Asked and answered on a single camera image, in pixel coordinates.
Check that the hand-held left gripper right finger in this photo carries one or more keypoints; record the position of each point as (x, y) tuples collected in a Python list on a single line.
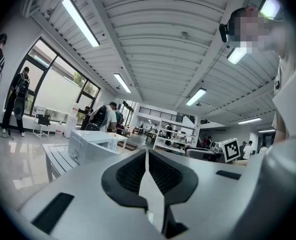
[(180, 184)]

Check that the clear water bottle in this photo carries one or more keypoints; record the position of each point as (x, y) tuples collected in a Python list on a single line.
[(59, 129)]

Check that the white water dispenser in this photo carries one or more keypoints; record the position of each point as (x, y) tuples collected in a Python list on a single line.
[(71, 124)]

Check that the large black-framed window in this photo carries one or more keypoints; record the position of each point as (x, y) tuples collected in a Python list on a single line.
[(60, 89)]

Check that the person's head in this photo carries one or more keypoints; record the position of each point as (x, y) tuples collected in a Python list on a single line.
[(255, 29)]

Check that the white storage shelf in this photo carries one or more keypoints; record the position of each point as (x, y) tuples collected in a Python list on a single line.
[(175, 136)]

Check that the white chair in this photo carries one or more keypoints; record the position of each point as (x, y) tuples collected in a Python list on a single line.
[(41, 124)]

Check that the black balcony railing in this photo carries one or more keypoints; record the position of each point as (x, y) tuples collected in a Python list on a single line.
[(160, 114)]

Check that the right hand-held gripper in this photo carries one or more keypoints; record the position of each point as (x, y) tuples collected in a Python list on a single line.
[(230, 150)]

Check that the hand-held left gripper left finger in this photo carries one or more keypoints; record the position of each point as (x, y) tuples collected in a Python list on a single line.
[(117, 184)]

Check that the white microwave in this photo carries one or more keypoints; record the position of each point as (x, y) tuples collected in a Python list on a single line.
[(90, 149)]

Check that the white table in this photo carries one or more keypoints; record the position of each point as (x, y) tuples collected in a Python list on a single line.
[(58, 159)]

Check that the long ceiling light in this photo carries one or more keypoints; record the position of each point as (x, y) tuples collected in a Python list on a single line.
[(270, 7), (236, 55), (122, 83), (195, 97), (80, 21), (249, 120)]

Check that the black head camera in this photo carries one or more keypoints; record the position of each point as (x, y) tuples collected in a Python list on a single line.
[(224, 32)]

